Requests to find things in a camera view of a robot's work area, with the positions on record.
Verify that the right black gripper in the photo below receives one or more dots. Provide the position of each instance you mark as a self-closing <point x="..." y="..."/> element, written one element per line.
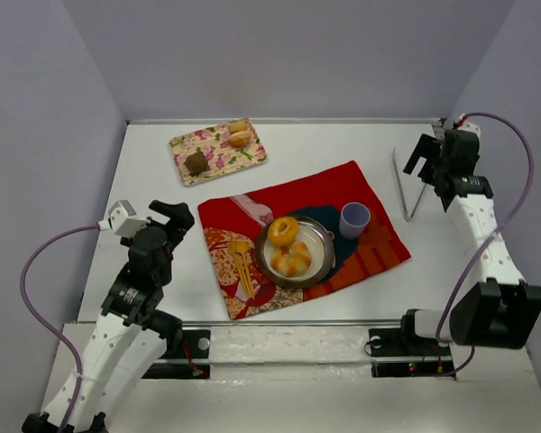
<point x="431" y="158"/>

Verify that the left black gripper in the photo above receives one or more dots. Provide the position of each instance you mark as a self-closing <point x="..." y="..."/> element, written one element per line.
<point x="172" y="223"/>

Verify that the metal tongs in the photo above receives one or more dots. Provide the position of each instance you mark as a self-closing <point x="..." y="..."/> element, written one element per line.
<point x="408" y="214"/>

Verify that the orange ring bagel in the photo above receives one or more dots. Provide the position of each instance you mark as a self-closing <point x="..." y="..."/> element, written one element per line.
<point x="283" y="231"/>

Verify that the striped twisted bread roll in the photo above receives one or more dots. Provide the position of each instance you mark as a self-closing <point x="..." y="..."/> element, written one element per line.
<point x="291" y="260"/>

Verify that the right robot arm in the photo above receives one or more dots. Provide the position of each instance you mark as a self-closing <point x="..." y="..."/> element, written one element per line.
<point x="492" y="304"/>

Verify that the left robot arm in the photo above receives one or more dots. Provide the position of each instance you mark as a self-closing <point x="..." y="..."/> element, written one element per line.
<point x="131" y="333"/>

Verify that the brown chocolate bread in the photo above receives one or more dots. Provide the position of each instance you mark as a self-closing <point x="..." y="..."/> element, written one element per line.
<point x="196" y="163"/>

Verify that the red patterned cloth mat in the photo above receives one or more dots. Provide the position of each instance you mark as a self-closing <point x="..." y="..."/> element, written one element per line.
<point x="322" y="197"/>

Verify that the yellow plastic fork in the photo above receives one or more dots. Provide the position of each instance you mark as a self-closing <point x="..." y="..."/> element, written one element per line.
<point x="239" y="250"/>

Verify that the floral serving tray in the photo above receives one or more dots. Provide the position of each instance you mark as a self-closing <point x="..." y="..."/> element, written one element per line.
<point x="216" y="151"/>

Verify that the lavender plastic cup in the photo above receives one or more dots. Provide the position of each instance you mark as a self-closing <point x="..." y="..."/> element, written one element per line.
<point x="354" y="218"/>

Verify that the flat tan bun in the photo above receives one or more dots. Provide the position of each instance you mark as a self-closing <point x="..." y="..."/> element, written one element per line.
<point x="239" y="139"/>

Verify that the pale round bun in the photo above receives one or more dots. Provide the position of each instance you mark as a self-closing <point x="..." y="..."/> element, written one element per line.
<point x="238" y="125"/>

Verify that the round metal plate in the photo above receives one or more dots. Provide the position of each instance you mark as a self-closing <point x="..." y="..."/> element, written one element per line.
<point x="319" y="243"/>

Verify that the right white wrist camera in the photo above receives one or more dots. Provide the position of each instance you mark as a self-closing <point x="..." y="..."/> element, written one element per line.
<point x="465" y="125"/>

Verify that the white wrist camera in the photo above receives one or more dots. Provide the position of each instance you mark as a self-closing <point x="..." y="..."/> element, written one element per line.
<point x="122" y="220"/>
<point x="465" y="125"/>

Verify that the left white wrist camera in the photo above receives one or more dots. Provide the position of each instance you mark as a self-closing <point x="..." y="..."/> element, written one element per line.
<point x="122" y="220"/>

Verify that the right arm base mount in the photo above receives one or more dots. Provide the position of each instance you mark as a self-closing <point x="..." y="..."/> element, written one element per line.
<point x="394" y="355"/>

